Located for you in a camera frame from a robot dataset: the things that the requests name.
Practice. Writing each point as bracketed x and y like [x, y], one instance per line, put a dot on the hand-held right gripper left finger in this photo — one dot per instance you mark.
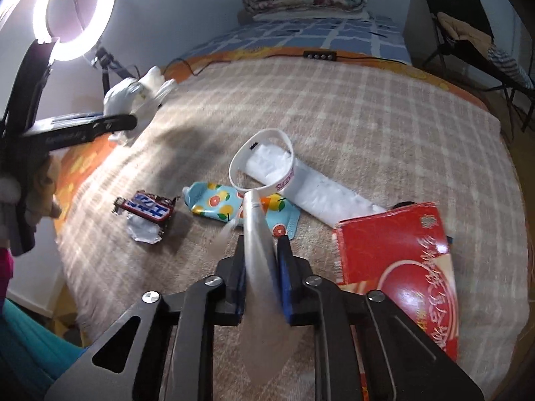
[232, 275]

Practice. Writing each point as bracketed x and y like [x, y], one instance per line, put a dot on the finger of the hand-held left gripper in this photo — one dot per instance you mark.
[119, 123]

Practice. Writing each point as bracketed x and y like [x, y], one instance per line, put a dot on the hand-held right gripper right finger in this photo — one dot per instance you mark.
[284, 275]

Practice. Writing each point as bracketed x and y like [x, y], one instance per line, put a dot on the white plastic bag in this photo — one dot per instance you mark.
[121, 96]

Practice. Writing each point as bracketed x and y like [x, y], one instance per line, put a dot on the clear plastic wrapper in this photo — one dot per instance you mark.
[261, 250]

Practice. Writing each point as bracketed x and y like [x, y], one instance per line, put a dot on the fruit print pouch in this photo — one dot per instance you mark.
[209, 200]

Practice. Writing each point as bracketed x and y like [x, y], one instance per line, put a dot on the chocolate bar wrapper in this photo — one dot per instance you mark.
[146, 204]

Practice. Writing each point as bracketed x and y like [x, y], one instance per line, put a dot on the long white plastic packet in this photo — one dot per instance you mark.
[326, 196]

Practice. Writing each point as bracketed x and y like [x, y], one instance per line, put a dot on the red cardboard box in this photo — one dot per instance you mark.
[397, 250]

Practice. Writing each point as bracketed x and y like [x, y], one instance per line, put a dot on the small black object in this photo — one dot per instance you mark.
[403, 205]

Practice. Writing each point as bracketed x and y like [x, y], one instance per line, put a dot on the black tripod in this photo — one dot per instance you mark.
[106, 60]

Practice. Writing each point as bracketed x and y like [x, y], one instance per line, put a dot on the tan plush toy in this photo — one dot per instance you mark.
[41, 179]

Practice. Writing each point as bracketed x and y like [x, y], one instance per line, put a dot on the pink cloth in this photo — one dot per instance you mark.
[5, 271]

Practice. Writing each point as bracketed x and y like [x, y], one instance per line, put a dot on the beige plaid blanket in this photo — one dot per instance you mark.
[342, 112]

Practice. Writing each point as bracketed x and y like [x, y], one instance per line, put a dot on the teal cloth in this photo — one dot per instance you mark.
[29, 351]

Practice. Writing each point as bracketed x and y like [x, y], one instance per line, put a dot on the tan cloth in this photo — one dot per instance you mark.
[464, 29]

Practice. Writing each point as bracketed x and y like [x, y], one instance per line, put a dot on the striped cloth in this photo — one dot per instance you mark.
[508, 64]

